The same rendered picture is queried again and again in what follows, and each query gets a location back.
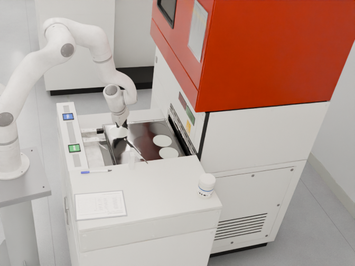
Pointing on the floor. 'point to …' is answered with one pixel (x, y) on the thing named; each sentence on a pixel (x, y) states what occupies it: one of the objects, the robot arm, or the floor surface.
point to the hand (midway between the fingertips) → (124, 124)
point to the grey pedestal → (19, 236)
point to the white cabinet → (187, 240)
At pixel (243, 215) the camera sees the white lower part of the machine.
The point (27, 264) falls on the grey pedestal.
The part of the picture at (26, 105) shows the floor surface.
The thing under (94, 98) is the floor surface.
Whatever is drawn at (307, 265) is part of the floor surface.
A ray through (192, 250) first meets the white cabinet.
